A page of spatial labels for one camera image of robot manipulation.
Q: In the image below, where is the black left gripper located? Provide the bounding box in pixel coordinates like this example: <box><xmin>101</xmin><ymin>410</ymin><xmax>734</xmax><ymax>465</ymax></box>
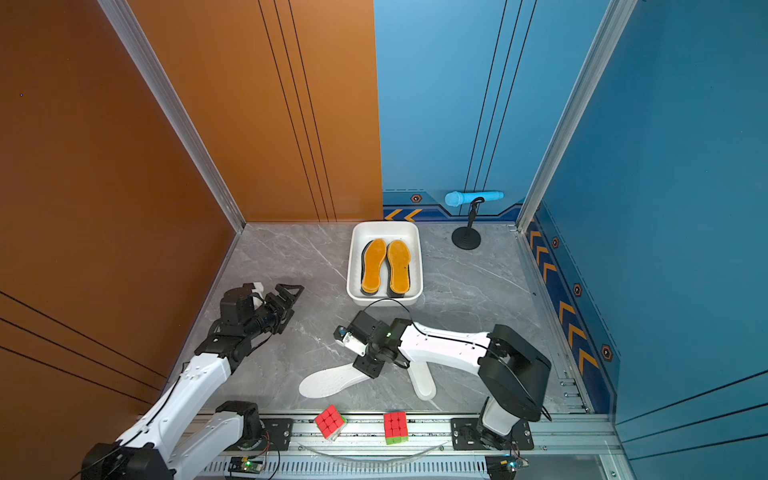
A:
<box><xmin>244</xmin><ymin>284</ymin><xmax>304</xmax><ymax>342</ymax></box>

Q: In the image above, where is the dark grey insole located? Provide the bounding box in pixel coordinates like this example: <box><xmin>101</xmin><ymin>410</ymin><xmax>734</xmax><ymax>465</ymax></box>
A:
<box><xmin>387</xmin><ymin>264</ymin><xmax>411</xmax><ymax>298</ymax></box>
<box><xmin>360</xmin><ymin>282</ymin><xmax>380</xmax><ymax>296</ymax></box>

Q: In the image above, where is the yellow insole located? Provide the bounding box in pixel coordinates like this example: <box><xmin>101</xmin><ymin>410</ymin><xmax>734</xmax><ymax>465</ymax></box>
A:
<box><xmin>387</xmin><ymin>240</ymin><xmax>411</xmax><ymax>297</ymax></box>
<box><xmin>361</xmin><ymin>238</ymin><xmax>387</xmax><ymax>289</ymax></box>

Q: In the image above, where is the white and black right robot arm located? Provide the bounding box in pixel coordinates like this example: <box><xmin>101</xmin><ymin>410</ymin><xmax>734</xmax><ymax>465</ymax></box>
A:
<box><xmin>334</xmin><ymin>310</ymin><xmax>552</xmax><ymax>450</ymax></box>

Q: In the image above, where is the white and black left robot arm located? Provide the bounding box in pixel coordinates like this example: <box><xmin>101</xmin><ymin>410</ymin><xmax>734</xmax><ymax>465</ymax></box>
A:
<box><xmin>76</xmin><ymin>282</ymin><xmax>304</xmax><ymax>479</ymax></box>

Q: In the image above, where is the white rectangular storage box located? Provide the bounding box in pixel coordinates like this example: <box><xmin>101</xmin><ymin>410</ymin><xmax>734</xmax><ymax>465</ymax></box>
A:
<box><xmin>347</xmin><ymin>221</ymin><xmax>424</xmax><ymax>307</ymax></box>

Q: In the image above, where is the white insole right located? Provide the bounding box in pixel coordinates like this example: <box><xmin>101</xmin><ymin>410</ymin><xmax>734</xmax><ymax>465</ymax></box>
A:
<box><xmin>407</xmin><ymin>361</ymin><xmax>437</xmax><ymax>401</ymax></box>

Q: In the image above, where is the white insole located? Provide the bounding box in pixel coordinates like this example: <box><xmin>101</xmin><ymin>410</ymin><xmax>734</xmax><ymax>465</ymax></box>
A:
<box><xmin>299</xmin><ymin>364</ymin><xmax>370</xmax><ymax>399</ymax></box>
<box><xmin>407</xmin><ymin>361</ymin><xmax>437</xmax><ymax>401</ymax></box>

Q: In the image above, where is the white insole left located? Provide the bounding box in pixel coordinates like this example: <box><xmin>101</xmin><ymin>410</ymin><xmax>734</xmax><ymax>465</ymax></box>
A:
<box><xmin>299</xmin><ymin>364</ymin><xmax>370</xmax><ymax>399</ymax></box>

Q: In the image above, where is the right rubik's cube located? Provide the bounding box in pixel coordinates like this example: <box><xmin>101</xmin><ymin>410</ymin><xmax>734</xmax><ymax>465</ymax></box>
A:
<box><xmin>383</xmin><ymin>412</ymin><xmax>409</xmax><ymax>445</ymax></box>

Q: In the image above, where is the rubik's cube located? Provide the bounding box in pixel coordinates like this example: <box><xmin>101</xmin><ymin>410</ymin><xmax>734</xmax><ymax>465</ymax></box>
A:
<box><xmin>314</xmin><ymin>405</ymin><xmax>347</xmax><ymax>441</ymax></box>
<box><xmin>383</xmin><ymin>412</ymin><xmax>409</xmax><ymax>445</ymax></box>

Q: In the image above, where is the left rubik's cube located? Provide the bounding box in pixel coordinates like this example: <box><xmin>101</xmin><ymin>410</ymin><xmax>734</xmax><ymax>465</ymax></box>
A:
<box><xmin>314</xmin><ymin>405</ymin><xmax>347</xmax><ymax>441</ymax></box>

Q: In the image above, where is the clear curved strip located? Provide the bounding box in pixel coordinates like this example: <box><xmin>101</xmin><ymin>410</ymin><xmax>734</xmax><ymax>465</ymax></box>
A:
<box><xmin>297</xmin><ymin>442</ymin><xmax>446</xmax><ymax>465</ymax></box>

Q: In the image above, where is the black microphone stand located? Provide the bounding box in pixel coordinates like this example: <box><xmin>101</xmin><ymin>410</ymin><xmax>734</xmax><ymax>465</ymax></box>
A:
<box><xmin>451</xmin><ymin>197</ymin><xmax>485</xmax><ymax>250</ymax></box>

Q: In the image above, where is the blue microphone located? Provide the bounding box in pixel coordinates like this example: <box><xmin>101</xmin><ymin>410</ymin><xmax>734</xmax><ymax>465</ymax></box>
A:
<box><xmin>444</xmin><ymin>191</ymin><xmax>505</xmax><ymax>207</ymax></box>

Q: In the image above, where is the left green circuit board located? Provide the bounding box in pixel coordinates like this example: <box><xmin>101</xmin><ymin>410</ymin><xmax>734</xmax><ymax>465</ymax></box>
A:
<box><xmin>227</xmin><ymin>457</ymin><xmax>265</xmax><ymax>477</ymax></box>

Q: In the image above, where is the right circuit board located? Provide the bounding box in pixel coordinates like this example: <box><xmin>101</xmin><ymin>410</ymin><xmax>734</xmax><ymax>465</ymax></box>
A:
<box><xmin>485</xmin><ymin>456</ymin><xmax>529</xmax><ymax>480</ymax></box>

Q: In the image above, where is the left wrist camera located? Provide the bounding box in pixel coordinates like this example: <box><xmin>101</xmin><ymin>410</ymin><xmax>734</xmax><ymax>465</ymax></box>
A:
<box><xmin>247</xmin><ymin>282</ymin><xmax>264</xmax><ymax>309</ymax></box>

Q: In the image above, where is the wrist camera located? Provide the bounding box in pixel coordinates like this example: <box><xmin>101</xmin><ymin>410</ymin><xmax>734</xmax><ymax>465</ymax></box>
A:
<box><xmin>333</xmin><ymin>326</ymin><xmax>367</xmax><ymax>356</ymax></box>
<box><xmin>247</xmin><ymin>282</ymin><xmax>264</xmax><ymax>309</ymax></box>

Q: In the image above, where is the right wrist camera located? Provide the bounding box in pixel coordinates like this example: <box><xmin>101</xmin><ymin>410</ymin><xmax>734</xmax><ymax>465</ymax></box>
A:
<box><xmin>333</xmin><ymin>326</ymin><xmax>367</xmax><ymax>356</ymax></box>

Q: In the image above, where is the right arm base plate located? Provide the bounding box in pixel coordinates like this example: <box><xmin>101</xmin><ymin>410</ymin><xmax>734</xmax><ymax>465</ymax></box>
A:
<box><xmin>450</xmin><ymin>417</ymin><xmax>535</xmax><ymax>452</ymax></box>

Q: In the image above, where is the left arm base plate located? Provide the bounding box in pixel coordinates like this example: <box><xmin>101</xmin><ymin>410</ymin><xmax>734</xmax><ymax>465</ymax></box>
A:
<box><xmin>224</xmin><ymin>417</ymin><xmax>294</xmax><ymax>454</ymax></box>

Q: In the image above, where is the aluminium front rail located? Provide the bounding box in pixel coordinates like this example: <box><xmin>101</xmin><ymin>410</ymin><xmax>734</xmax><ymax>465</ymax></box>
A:
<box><xmin>183</xmin><ymin>413</ymin><xmax>633</xmax><ymax>479</ymax></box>

